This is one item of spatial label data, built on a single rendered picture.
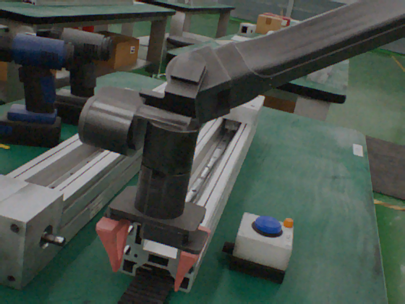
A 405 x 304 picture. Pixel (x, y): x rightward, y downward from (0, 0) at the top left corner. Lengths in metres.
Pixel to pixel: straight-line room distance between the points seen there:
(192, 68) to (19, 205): 0.27
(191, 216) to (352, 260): 0.38
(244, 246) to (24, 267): 0.30
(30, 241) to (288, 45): 0.38
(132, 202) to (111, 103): 0.12
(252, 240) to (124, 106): 0.29
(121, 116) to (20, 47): 0.51
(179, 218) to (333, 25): 0.29
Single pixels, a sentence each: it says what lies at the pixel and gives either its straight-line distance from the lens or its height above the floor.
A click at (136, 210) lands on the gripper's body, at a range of 0.54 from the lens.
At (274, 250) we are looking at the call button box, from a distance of 0.70.
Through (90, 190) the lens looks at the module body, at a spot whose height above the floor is 0.84.
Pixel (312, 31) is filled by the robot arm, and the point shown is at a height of 1.13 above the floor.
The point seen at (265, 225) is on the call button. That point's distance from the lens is 0.71.
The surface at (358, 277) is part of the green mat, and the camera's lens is 0.81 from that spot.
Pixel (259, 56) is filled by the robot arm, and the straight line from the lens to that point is 0.56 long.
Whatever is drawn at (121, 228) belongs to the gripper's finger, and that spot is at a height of 0.88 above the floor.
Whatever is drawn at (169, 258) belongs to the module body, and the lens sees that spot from 0.64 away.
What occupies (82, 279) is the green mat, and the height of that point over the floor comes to 0.78.
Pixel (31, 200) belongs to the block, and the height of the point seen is 0.87.
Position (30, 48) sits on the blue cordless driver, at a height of 0.98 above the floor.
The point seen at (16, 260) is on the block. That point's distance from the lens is 0.62.
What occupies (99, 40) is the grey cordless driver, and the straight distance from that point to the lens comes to 1.15.
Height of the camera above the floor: 1.17
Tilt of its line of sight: 20 degrees down
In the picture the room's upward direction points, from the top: 11 degrees clockwise
